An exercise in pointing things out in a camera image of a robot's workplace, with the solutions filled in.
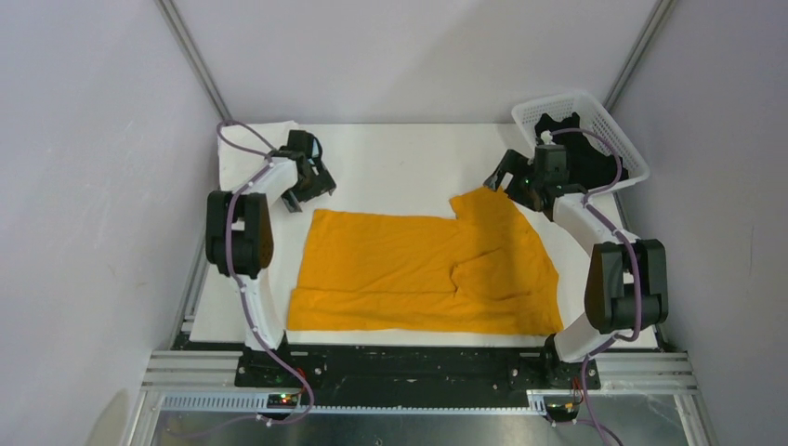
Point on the yellow t shirt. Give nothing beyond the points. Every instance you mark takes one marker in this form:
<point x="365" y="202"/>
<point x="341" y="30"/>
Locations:
<point x="483" y="271"/>

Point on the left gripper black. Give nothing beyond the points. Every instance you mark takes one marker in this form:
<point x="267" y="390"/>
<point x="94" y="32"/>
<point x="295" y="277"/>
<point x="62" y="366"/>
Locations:
<point x="321" y="184"/>

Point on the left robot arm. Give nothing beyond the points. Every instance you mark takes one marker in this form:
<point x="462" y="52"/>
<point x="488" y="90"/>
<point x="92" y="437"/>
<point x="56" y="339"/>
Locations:
<point x="239" y="236"/>

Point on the black t shirt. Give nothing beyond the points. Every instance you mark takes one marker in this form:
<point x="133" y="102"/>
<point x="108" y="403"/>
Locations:
<point x="588" y="166"/>

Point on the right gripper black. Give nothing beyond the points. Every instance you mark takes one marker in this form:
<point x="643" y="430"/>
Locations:
<point x="516" y="163"/>

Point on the right controller board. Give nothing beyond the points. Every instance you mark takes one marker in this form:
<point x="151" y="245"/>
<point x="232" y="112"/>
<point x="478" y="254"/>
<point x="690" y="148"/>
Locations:
<point x="561" y="413"/>

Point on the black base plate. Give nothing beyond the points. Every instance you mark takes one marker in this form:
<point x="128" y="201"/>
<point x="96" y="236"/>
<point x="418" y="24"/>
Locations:
<point x="414" y="377"/>

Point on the controller board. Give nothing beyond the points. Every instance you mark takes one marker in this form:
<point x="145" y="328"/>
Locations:
<point x="561" y="413"/>
<point x="282" y="401"/>

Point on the folded white t shirt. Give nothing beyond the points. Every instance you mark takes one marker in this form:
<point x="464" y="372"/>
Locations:
<point x="241" y="151"/>

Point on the white plastic basket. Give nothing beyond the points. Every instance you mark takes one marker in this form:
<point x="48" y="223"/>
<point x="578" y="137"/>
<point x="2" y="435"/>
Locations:
<point x="592" y="117"/>

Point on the left controller board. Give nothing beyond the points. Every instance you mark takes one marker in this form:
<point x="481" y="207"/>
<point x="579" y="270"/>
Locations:
<point x="282" y="401"/>

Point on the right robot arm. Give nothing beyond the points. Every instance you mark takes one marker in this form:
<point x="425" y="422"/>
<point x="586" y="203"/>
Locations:
<point x="626" y="287"/>

